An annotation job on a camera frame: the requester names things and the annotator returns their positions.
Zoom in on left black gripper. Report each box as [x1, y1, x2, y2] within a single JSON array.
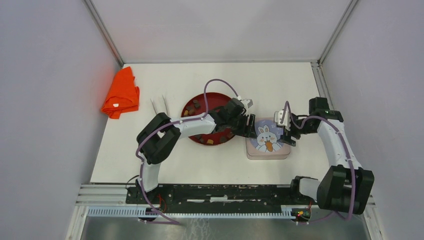
[[227, 112, 257, 139]]

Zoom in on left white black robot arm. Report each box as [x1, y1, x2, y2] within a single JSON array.
[[135, 98, 257, 204]]

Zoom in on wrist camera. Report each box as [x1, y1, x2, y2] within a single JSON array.
[[274, 109, 291, 131], [240, 99, 253, 110]]

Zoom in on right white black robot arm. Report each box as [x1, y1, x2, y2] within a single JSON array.
[[274, 97, 375, 221]]

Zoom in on pink tin box with dividers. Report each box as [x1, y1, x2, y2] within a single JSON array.
[[246, 151, 290, 160]]

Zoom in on white slotted cable duct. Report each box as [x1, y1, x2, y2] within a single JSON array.
[[87, 206, 294, 220]]

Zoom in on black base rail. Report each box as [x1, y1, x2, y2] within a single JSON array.
[[125, 184, 318, 214]]

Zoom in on red round plate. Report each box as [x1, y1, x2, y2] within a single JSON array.
[[180, 92, 244, 147]]

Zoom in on dark round chocolate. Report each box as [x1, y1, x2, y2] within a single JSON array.
[[219, 136, 228, 144]]

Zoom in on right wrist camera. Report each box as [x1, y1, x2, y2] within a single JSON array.
[[274, 109, 291, 131]]

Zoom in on purple cable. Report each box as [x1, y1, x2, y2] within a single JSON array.
[[135, 78, 241, 226], [283, 100, 357, 222]]

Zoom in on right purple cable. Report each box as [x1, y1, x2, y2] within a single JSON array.
[[283, 100, 357, 222]]

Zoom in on orange folded cloth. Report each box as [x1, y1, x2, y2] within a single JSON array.
[[100, 66, 140, 119]]

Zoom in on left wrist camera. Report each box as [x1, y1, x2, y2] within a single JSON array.
[[240, 99, 253, 110]]

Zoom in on silver serving tongs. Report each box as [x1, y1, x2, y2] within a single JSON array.
[[150, 95, 170, 116]]

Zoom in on silver tin lid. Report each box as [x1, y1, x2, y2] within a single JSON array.
[[245, 118, 291, 153]]

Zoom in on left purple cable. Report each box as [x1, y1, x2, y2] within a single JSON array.
[[135, 78, 241, 226]]

